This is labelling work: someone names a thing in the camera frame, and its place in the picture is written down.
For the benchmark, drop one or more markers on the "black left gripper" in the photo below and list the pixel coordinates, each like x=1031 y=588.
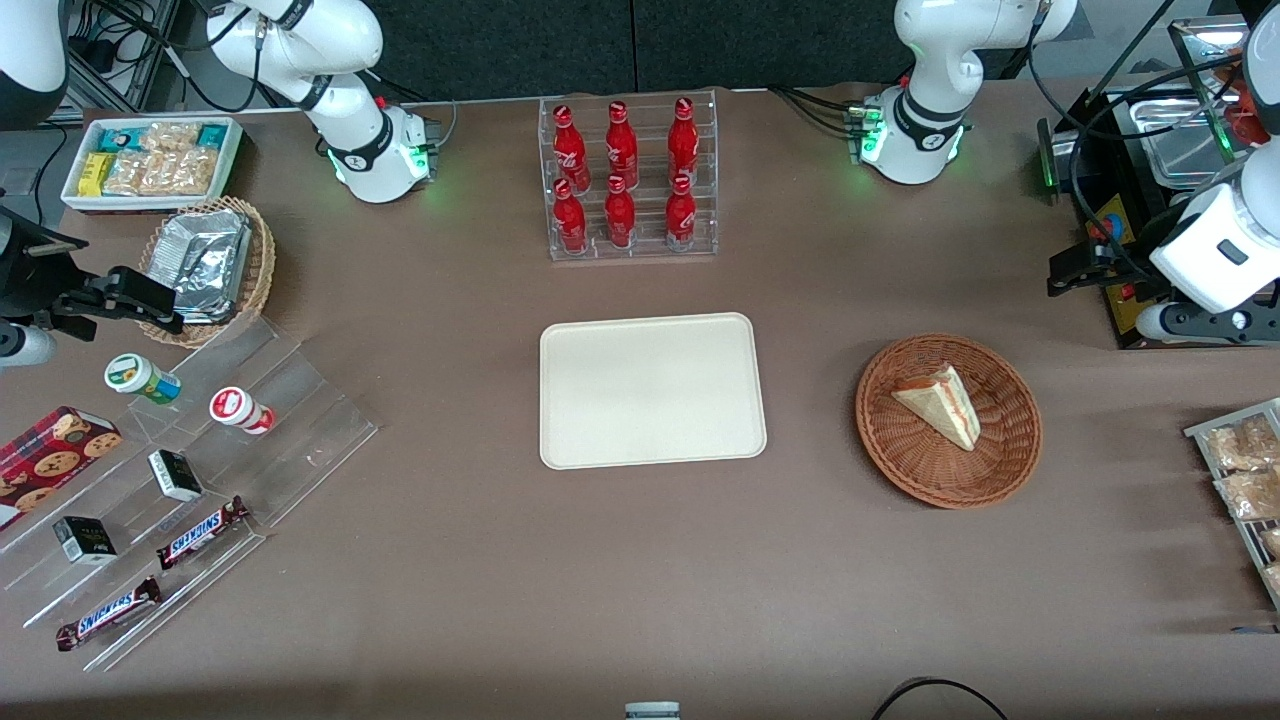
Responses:
x=1103 y=262

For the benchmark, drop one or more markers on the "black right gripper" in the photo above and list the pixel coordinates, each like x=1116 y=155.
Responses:
x=32 y=278

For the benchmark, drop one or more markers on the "triangular sandwich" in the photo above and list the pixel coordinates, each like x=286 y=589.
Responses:
x=942 y=405

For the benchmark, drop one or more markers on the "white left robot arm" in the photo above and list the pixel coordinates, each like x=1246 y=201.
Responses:
x=930 y=70

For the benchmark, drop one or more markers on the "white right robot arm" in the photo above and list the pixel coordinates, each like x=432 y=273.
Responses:
x=350 y=110

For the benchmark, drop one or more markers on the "white rectangular snack tray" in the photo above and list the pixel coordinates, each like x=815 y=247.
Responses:
x=75 y=200

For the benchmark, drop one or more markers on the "light wicker basket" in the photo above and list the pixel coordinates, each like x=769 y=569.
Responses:
x=262 y=260

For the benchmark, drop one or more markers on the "tray of packaged pastries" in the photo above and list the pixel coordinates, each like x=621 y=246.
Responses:
x=1200 y=432

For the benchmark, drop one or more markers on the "brown wicker basket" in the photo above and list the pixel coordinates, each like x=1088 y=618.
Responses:
x=930 y=470

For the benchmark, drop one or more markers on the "cream plastic tray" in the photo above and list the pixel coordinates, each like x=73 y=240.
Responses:
x=650 y=390

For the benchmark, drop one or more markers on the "green lid yoghurt cup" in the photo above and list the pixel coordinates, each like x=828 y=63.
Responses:
x=135 y=375

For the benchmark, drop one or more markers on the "silver foil packet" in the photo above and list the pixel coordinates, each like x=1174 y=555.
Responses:
x=200 y=250
x=208 y=305

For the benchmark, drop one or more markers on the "yellow snack pack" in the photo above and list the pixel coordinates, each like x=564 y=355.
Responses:
x=95 y=174

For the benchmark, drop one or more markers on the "clear rice cracker bag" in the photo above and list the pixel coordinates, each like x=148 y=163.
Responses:
x=132 y=173
x=170 y=137
x=185 y=172

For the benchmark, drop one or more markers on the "black food warmer appliance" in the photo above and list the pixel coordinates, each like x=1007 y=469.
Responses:
x=1110 y=130

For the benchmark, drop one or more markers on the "red lid yoghurt cup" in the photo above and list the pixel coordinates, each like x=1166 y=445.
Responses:
x=235 y=405

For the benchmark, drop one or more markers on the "teal snack pack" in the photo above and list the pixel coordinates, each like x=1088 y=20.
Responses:
x=211 y=136
x=117 y=139

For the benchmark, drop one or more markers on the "red cookie box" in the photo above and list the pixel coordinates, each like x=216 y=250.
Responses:
x=50 y=460

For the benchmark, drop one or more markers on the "small black box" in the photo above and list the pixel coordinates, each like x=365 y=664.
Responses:
x=85 y=540
x=175 y=475

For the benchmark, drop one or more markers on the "red sausage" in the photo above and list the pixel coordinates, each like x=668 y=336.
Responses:
x=1254 y=115

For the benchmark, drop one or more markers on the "clear acrylic stepped riser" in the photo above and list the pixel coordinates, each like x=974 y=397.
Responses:
x=60 y=590
x=300 y=420

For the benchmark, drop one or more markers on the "clear bag of snacks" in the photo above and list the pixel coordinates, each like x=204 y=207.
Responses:
x=1240 y=442
x=1274 y=580
x=1271 y=542
x=1250 y=494

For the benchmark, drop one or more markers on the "Snickers chocolate bar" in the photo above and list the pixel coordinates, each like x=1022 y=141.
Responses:
x=108 y=613
x=203 y=531

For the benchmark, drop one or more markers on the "red cola bottle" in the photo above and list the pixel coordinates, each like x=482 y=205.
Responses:
x=570 y=145
x=570 y=220
x=621 y=145
x=620 y=215
x=683 y=140
x=681 y=215

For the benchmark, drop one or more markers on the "clear acrylic bottle rack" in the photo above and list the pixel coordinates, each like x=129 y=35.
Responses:
x=650 y=250

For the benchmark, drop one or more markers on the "small grey object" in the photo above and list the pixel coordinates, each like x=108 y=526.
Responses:
x=652 y=711

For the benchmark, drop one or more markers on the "aluminium frame rail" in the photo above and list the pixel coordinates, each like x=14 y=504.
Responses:
x=135 y=60

